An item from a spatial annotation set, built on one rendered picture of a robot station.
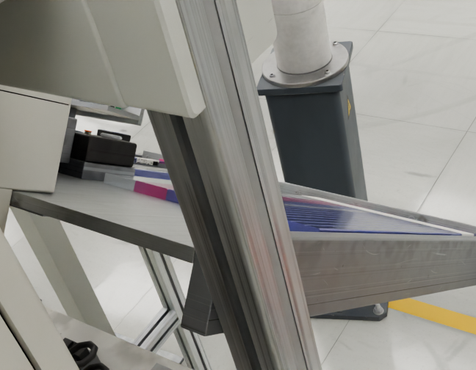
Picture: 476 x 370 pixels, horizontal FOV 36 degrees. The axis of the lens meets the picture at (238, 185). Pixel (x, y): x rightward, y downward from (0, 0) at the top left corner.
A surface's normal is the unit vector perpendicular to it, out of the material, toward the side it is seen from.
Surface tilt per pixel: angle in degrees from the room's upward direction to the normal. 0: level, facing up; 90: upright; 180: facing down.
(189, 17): 90
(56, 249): 90
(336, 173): 90
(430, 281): 90
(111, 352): 0
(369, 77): 0
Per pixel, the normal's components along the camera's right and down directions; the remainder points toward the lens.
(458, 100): -0.22, -0.77
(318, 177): -0.24, 0.64
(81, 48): -0.54, 0.61
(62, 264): 0.83, 0.18
